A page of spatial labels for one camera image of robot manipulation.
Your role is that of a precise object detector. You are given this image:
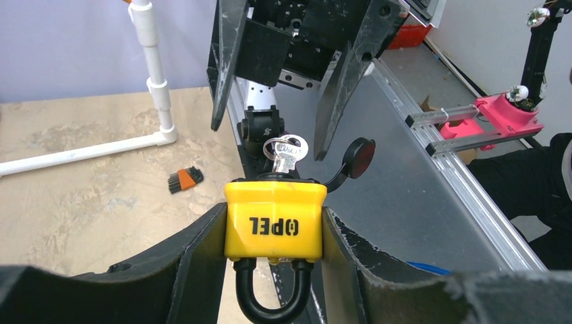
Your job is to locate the red blue wire pair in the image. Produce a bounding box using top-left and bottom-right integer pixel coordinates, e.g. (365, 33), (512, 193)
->
(406, 261), (452, 275)

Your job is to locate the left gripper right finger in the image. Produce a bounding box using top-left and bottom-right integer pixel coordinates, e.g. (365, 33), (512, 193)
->
(321, 207), (447, 323)

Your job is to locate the small yellow padlock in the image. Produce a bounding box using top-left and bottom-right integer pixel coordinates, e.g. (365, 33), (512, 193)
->
(224, 137), (376, 323)

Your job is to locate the operator in striped shirt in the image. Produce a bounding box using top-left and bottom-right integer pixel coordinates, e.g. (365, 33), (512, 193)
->
(467, 132), (571, 270)

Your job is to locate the pink white teleoperation rig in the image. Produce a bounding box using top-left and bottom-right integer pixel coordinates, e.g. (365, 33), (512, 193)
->
(405, 1), (571, 156)

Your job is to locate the white pvc pipe frame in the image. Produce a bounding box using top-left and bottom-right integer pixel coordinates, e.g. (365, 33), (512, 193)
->
(1, 1), (177, 176)

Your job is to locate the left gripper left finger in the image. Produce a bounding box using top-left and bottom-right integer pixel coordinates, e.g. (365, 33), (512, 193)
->
(71, 202), (229, 324)

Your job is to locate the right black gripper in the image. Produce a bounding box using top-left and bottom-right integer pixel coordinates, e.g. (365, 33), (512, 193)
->
(206, 0), (409, 161)

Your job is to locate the orange hex key set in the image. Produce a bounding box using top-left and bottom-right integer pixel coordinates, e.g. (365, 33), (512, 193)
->
(167, 166), (204, 194)

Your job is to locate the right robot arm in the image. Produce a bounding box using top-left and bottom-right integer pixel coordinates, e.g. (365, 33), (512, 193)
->
(206, 1), (411, 161)

